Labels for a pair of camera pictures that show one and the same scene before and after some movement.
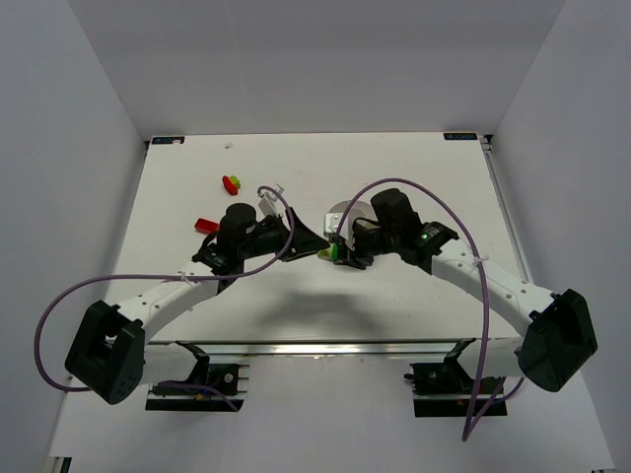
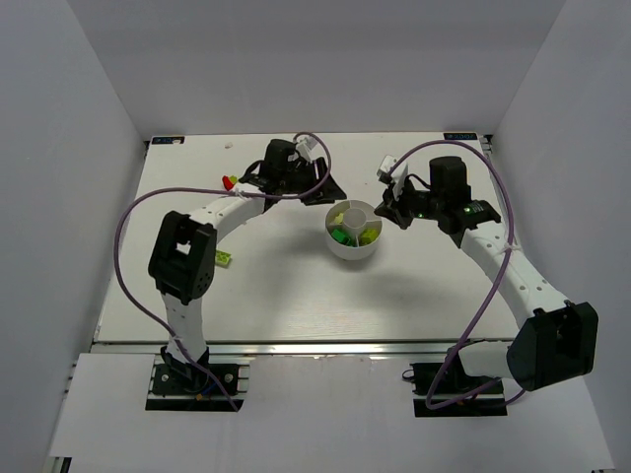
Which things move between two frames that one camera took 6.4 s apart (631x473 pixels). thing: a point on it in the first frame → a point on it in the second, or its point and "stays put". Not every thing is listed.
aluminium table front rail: (450, 349) stays put
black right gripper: (352, 248) → (400, 203)
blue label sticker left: (171, 140) stays put
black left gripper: (287, 234) → (310, 178)
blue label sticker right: (462, 136) stays put
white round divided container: (358, 213) stays put
